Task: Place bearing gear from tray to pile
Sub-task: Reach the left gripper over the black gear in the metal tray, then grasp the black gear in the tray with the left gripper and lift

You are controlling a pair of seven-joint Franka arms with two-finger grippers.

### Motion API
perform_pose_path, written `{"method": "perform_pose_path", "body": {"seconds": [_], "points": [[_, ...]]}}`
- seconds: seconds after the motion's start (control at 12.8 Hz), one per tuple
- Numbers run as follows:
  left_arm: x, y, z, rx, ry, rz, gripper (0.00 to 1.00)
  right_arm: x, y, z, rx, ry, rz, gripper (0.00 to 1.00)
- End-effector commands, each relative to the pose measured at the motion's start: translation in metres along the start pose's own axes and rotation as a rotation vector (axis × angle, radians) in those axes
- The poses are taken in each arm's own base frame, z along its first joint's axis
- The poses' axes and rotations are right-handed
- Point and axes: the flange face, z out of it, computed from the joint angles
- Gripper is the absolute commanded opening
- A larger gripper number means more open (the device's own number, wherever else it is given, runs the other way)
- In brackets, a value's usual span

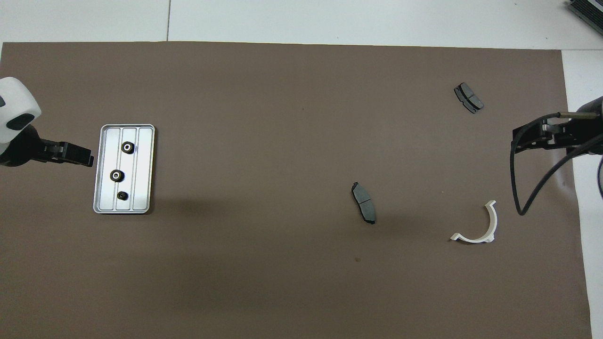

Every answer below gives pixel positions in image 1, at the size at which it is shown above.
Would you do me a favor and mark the grey ribbed device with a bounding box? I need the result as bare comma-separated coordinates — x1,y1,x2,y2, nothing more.
567,0,603,36

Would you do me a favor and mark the silver metal tray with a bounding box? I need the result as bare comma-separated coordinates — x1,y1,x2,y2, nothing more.
93,124,155,215

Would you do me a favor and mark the short dark brake pad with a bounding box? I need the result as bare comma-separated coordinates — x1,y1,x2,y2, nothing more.
454,82,484,114

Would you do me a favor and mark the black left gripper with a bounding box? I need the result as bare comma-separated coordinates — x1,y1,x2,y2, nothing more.
0,125,94,168

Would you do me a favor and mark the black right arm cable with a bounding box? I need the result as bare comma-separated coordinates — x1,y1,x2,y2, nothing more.
511,111,603,216

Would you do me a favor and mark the long dark brake pad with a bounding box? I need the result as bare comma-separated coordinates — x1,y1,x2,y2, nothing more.
351,181,377,225

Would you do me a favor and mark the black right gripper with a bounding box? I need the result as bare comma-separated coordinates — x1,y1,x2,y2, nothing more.
513,97,603,155

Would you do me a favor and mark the brown table mat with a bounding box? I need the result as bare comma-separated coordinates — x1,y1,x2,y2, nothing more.
0,41,592,339

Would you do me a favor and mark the white curved plastic bracket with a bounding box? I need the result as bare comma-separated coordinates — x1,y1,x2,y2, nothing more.
450,200,498,244

